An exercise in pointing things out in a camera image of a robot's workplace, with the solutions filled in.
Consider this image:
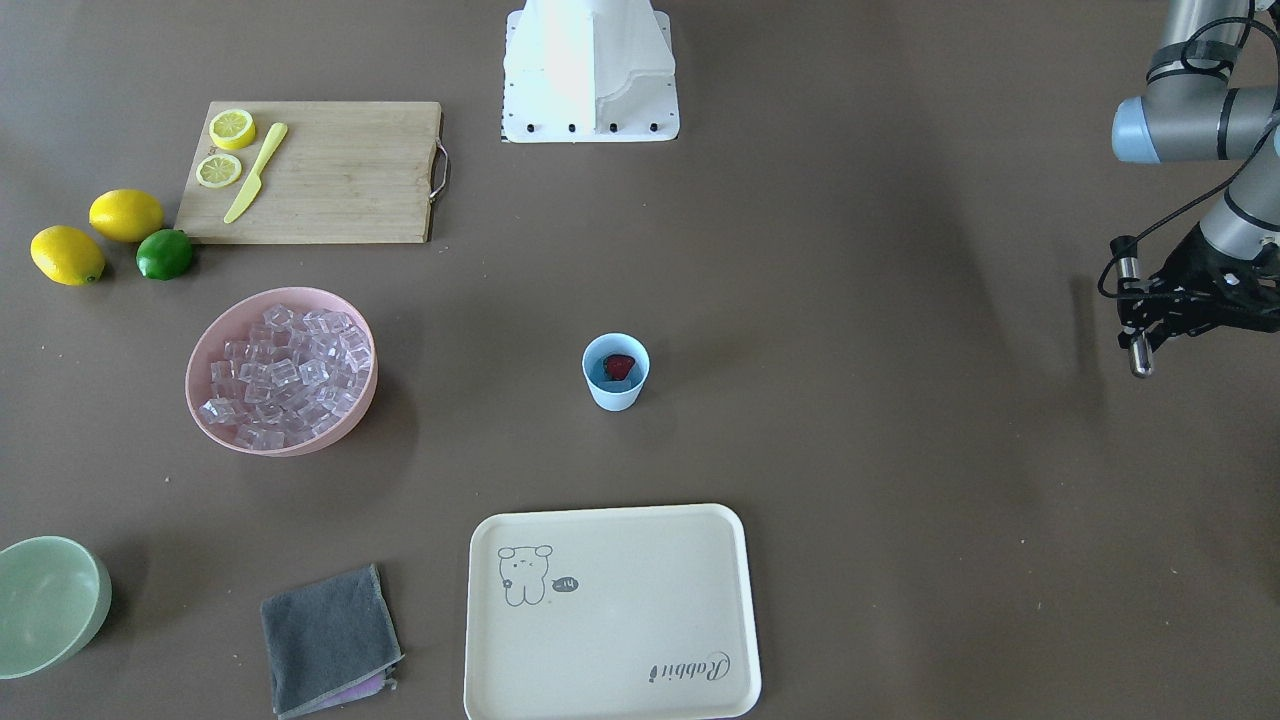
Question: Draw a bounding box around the green ceramic bowl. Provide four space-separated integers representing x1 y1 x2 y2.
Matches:
1 536 113 680

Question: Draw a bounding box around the steel muddler rod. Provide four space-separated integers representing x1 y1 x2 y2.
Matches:
1115 251 1155 379

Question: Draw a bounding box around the grey folded cloth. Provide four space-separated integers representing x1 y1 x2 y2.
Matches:
260 564 404 719

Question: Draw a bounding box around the pink bowl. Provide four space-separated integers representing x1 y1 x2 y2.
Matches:
186 287 379 457

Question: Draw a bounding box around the clear ice cube pile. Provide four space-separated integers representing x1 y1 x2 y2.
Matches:
198 304 372 451

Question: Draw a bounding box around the light blue plastic cup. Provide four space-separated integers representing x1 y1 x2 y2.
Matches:
581 332 652 413

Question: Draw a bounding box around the lemon half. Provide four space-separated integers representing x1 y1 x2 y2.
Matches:
193 152 243 190
207 108 257 151

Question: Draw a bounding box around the wooden cutting board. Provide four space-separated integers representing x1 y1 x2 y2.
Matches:
173 100 447 245

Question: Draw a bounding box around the cream rabbit tray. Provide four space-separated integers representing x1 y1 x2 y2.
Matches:
463 503 762 719

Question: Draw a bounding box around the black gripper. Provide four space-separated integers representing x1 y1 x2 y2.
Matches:
1117 227 1279 351

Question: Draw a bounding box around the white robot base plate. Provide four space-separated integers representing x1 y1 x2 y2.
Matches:
500 1 681 143

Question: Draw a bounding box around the red strawberry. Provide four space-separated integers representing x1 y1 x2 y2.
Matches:
602 354 636 383

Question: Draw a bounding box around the yellow lemon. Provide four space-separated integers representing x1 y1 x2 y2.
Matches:
90 188 165 243
29 225 106 286

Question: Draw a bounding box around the green lime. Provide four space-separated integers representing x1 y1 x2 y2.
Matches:
134 229 195 281

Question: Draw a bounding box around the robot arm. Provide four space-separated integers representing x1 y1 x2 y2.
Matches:
1097 1 1279 377

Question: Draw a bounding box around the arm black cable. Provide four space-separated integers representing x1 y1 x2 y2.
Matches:
1097 150 1280 301

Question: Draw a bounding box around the yellow plastic knife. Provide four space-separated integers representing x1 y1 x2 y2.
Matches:
221 122 289 224

